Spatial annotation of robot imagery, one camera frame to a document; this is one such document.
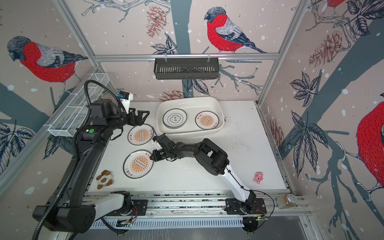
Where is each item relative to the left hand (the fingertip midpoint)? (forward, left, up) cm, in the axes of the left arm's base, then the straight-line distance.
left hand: (139, 109), depth 70 cm
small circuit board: (-41, +9, -37) cm, 56 cm away
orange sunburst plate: (+10, +13, -37) cm, 40 cm away
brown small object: (-22, +23, -32) cm, 45 cm away
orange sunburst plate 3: (+21, -35, -35) cm, 54 cm away
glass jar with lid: (-35, -69, -26) cm, 81 cm away
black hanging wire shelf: (+45, -23, -6) cm, 51 cm away
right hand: (-10, +1, -36) cm, 38 cm away
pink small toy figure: (-21, -62, -33) cm, 73 cm away
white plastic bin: (+33, -24, -32) cm, 52 cm away
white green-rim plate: (+22, -11, -34) cm, 42 cm away
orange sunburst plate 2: (-12, +8, -35) cm, 38 cm away
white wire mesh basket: (+3, +36, -5) cm, 36 cm away
